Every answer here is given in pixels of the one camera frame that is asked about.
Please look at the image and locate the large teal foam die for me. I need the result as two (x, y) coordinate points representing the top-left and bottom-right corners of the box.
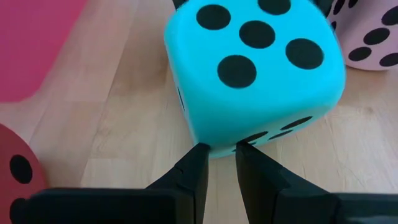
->
(164, 0), (347, 159)

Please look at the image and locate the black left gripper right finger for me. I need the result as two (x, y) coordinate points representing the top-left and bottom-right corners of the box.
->
(234, 141), (398, 224)

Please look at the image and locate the large pink foam die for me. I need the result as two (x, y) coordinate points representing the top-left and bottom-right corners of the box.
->
(323, 0), (398, 72)

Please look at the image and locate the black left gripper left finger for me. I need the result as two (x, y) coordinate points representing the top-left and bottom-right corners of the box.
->
(8, 142), (211, 224)

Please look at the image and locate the pink translucent plastic bin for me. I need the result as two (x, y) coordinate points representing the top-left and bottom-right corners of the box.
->
(0, 0), (88, 103)

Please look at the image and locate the large red foam die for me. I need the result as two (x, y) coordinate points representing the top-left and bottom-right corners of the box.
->
(0, 123), (50, 224)

